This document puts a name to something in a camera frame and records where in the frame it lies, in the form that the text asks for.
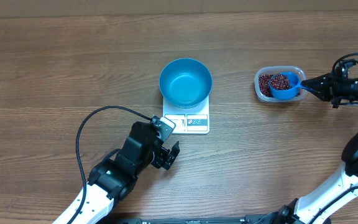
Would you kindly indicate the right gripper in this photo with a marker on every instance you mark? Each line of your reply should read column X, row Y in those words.
column 329, row 88

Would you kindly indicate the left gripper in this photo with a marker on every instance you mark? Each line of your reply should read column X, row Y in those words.
column 163, row 154

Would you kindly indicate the blue plastic scoop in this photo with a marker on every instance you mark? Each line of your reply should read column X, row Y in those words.
column 286, row 91

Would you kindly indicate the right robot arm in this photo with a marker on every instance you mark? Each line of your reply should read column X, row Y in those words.
column 338, row 189

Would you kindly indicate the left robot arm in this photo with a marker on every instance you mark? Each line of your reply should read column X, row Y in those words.
column 115, row 176

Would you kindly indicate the white digital kitchen scale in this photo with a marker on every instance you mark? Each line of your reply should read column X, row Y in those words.
column 194, row 120

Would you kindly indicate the teal blue bowl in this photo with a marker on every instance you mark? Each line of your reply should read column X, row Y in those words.
column 185, row 82

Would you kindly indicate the red adzuki beans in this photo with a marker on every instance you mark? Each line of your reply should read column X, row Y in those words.
column 276, row 81

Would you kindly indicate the clear plastic bean container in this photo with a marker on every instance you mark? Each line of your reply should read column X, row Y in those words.
column 276, row 70

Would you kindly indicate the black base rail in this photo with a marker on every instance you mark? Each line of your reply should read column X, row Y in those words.
column 248, row 219

